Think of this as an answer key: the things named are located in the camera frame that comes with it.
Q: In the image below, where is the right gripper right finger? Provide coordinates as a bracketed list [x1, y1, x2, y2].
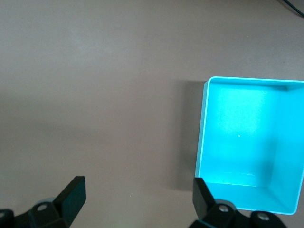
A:
[190, 177, 287, 228]

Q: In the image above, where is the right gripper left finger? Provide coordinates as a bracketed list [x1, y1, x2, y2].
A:
[0, 175, 86, 228]

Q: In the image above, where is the turquoise plastic bin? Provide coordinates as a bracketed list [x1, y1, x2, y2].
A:
[195, 76, 304, 216]

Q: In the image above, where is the black looped cable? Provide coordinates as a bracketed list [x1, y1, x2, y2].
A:
[282, 0, 304, 18]

